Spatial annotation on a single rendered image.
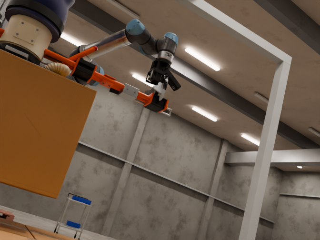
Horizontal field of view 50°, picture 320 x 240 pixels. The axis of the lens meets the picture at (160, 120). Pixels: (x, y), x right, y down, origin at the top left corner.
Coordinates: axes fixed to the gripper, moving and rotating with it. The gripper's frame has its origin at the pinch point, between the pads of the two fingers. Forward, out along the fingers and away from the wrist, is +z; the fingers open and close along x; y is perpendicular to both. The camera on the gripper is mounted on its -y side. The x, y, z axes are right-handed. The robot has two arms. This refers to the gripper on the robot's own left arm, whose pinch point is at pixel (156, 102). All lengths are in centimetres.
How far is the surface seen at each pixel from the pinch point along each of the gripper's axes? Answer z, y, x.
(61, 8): -17, 53, 8
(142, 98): 0.8, 6.8, -0.7
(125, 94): 3.6, 15.7, 2.7
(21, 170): 48, 45, 18
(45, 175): 48, 37, 18
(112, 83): 1.5, 22.9, 2.7
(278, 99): -137, -211, -160
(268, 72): -440, -483, -527
